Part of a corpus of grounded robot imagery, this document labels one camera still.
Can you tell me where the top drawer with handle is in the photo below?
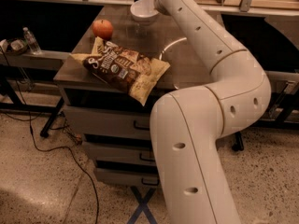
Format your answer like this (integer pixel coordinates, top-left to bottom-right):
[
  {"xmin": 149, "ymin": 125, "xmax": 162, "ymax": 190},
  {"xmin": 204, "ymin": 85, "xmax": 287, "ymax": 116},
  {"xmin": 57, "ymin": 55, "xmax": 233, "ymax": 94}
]
[{"xmin": 64, "ymin": 105, "xmax": 150, "ymax": 140}]

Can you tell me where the white ceramic bowl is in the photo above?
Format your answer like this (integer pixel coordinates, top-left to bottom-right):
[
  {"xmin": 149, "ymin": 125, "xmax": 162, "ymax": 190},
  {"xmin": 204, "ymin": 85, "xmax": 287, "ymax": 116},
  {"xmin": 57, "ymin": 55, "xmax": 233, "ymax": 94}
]
[{"xmin": 130, "ymin": 0, "xmax": 159, "ymax": 24}]

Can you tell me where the black floor cable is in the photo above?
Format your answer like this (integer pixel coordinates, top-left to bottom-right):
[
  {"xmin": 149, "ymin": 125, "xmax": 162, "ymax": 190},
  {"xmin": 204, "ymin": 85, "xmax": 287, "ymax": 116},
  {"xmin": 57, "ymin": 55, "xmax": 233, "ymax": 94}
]
[{"xmin": 0, "ymin": 47, "xmax": 100, "ymax": 224}]

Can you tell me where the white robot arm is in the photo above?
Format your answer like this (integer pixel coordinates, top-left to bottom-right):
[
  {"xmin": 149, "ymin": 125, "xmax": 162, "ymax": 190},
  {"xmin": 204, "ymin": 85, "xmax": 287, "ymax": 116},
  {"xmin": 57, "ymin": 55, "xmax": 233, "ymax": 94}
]
[{"xmin": 150, "ymin": 0, "xmax": 271, "ymax": 224}]

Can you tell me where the small bowl on shelf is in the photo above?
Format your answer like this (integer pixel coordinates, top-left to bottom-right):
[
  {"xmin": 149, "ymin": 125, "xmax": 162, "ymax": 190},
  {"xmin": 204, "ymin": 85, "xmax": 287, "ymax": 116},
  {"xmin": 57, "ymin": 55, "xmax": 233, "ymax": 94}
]
[{"xmin": 6, "ymin": 39, "xmax": 27, "ymax": 55}]

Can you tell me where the drawer with handle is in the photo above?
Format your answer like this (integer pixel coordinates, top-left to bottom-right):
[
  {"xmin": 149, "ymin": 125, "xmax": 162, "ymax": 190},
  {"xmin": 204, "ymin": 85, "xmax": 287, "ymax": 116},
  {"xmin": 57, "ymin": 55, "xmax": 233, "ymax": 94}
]
[
  {"xmin": 82, "ymin": 142, "xmax": 156, "ymax": 166},
  {"xmin": 94, "ymin": 168, "xmax": 160, "ymax": 187},
  {"xmin": 64, "ymin": 105, "xmax": 150, "ymax": 140}
]

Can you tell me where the middle drawer with handle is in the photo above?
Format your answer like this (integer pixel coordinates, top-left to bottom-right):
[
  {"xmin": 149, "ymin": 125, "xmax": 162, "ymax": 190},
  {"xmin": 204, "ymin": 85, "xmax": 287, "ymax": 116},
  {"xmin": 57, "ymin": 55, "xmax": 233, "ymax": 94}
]
[{"xmin": 82, "ymin": 142, "xmax": 156, "ymax": 166}]

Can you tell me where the grey drawer cabinet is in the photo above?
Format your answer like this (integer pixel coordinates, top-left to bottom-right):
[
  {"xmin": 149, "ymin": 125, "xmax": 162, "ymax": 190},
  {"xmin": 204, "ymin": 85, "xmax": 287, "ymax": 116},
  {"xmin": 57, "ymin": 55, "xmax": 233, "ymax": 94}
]
[{"xmin": 54, "ymin": 6, "xmax": 210, "ymax": 187}]

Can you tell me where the red apple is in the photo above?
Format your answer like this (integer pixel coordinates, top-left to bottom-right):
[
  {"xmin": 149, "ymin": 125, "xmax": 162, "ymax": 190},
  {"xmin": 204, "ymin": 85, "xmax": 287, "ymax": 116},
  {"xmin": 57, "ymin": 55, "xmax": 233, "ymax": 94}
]
[{"xmin": 92, "ymin": 20, "xmax": 113, "ymax": 40}]

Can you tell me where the blue tape cross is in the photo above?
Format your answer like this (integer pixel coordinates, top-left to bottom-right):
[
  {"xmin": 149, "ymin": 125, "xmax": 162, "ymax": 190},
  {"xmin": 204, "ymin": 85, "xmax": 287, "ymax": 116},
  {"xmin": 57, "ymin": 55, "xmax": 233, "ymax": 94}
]
[{"xmin": 127, "ymin": 187, "xmax": 158, "ymax": 224}]

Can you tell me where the grey side shelf left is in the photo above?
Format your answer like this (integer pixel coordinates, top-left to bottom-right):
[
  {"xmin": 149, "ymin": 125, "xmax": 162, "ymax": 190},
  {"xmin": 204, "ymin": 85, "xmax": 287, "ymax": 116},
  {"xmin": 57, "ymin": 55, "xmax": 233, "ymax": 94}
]
[{"xmin": 0, "ymin": 50, "xmax": 69, "ymax": 71}]

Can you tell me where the bottom drawer with handle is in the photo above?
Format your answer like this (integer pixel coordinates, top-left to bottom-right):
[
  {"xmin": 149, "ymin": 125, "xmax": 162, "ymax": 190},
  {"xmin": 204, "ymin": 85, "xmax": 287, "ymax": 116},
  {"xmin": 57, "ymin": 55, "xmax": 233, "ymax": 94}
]
[{"xmin": 94, "ymin": 168, "xmax": 160, "ymax": 187}]

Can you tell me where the brown yellow chips bag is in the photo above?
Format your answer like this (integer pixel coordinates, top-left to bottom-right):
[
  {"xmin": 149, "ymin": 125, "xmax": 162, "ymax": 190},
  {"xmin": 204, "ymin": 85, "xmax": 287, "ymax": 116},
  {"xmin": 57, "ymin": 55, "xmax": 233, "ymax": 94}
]
[{"xmin": 71, "ymin": 37, "xmax": 170, "ymax": 105}]

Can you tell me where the clear plastic water bottle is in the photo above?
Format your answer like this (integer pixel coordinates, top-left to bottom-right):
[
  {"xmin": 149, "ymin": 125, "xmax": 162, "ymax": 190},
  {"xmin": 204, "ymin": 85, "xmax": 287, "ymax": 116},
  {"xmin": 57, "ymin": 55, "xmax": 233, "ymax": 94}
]
[{"xmin": 22, "ymin": 27, "xmax": 42, "ymax": 55}]

